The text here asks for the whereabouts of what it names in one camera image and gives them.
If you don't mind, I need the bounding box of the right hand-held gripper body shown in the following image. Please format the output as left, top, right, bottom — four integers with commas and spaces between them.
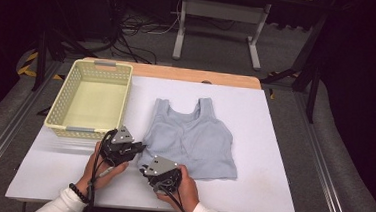
141, 153, 185, 196

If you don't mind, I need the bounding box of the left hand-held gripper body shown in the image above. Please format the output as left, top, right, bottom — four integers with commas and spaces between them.
98, 123, 142, 169

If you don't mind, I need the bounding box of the light blue tank top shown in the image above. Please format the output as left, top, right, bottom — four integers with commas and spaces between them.
136, 92, 245, 185

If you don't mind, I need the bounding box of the cream perforated plastic basket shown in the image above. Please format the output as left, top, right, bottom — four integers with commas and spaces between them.
43, 55, 135, 143

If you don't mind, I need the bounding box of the person's right hand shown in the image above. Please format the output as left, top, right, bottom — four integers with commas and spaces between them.
154, 162, 203, 212

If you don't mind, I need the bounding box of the person's left hand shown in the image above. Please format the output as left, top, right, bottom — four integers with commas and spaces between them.
81, 140, 131, 197

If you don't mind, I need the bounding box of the black tripod stand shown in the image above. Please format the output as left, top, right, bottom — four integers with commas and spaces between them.
32, 14, 95, 96

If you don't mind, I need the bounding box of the black metal stand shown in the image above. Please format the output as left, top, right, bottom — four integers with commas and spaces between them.
257, 4, 329, 125

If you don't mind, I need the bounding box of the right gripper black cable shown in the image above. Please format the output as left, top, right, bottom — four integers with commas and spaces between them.
153, 180, 203, 212

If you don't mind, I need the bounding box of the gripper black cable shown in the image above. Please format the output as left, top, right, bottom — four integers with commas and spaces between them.
153, 180, 203, 212
85, 128, 117, 212

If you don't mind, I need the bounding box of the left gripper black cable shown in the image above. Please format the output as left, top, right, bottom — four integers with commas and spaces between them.
85, 128, 117, 212

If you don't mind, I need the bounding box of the black bead bracelet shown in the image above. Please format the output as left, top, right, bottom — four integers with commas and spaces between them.
67, 182, 92, 204

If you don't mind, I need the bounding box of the bundle of floor cables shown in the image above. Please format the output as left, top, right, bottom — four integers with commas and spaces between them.
107, 0, 184, 67

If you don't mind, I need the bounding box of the white metal desk frame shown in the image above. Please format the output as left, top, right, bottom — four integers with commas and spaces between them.
171, 0, 274, 72

